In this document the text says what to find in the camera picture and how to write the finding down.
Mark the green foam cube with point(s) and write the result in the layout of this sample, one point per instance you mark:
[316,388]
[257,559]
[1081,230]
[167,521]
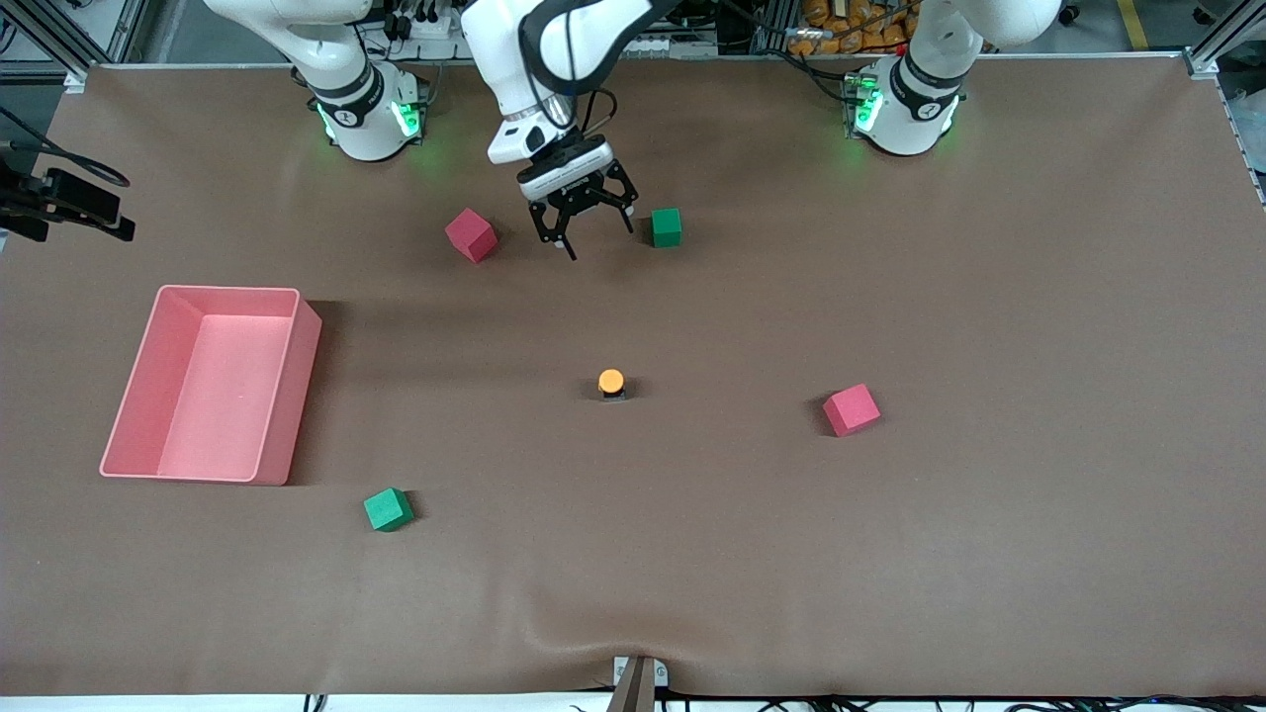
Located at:
[387,510]
[667,227]

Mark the orange-capped black push button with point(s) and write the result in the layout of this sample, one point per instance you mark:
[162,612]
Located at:
[611,380]

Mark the brown table mat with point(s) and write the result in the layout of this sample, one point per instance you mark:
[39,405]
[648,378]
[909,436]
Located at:
[633,554]

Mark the pink plastic bin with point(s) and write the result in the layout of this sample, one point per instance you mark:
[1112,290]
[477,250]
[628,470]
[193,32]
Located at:
[213,415]

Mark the pink foam cube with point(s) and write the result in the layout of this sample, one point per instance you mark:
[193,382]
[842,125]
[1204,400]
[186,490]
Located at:
[471,235]
[851,410]

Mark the orange packaged goods pile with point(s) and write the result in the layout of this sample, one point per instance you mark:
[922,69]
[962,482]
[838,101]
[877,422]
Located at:
[851,35]

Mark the white power strip with plugs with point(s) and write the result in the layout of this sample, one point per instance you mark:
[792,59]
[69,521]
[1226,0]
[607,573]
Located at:
[430,28]

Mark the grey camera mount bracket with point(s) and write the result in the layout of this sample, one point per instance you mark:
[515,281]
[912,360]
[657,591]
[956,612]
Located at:
[638,687]

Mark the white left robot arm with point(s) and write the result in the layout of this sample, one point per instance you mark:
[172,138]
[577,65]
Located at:
[490,59]

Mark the white table corner bracket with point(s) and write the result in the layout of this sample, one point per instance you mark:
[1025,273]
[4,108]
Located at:
[1205,67]
[75,81]

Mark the aluminium frame strut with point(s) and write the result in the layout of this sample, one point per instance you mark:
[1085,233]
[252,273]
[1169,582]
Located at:
[54,40]
[1226,30]

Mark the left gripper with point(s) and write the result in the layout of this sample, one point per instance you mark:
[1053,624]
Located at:
[578,196]

